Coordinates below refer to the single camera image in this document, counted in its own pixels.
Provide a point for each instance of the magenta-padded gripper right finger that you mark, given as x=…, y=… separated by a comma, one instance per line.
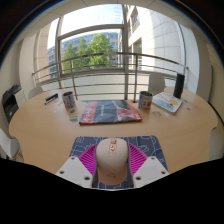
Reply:
x=151, y=170

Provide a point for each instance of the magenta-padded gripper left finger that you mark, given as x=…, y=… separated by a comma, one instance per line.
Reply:
x=71, y=170

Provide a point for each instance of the pale pink computer mouse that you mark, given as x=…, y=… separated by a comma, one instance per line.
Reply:
x=112, y=160

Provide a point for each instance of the blue patterned mouse pad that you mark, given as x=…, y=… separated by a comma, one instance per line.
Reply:
x=146, y=143

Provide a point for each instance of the small green card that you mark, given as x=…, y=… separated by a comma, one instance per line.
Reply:
x=73, y=118

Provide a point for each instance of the white plastic chair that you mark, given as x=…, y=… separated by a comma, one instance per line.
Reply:
x=35, y=92
x=8, y=145
x=156, y=83

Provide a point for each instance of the colourful illustrated book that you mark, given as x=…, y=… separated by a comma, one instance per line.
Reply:
x=168, y=102

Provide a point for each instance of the red and dark magazine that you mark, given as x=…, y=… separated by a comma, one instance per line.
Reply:
x=110, y=111

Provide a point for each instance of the black and white printer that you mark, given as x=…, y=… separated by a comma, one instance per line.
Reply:
x=10, y=101

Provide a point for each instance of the metal balcony railing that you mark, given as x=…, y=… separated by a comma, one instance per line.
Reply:
x=100, y=54

